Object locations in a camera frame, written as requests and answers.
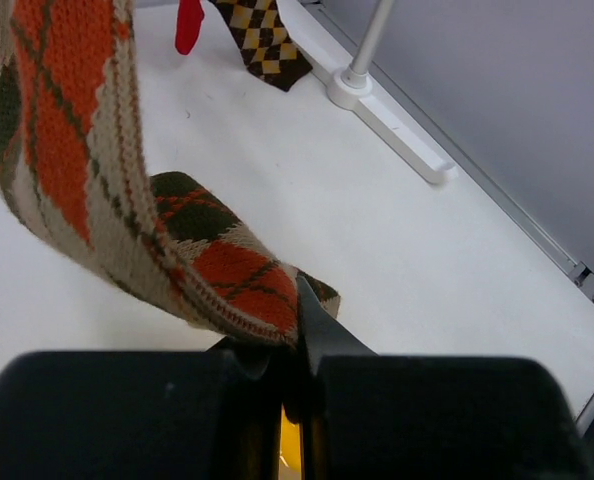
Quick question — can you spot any red sock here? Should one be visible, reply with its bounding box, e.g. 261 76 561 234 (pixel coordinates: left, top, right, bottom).
174 0 205 55

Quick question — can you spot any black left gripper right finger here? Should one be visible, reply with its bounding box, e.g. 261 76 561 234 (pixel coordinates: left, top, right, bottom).
297 278 594 479

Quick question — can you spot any white metal drying rack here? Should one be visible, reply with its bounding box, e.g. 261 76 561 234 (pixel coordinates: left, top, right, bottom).
278 1 458 185

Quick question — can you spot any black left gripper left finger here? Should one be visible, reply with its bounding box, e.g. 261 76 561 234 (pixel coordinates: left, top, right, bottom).
0 350 280 479

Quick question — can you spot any yellow plastic tray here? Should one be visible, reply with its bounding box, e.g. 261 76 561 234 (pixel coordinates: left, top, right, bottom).
279 409 302 474

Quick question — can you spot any orange brown argyle sock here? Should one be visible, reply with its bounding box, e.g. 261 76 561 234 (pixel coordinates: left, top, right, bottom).
0 0 342 349

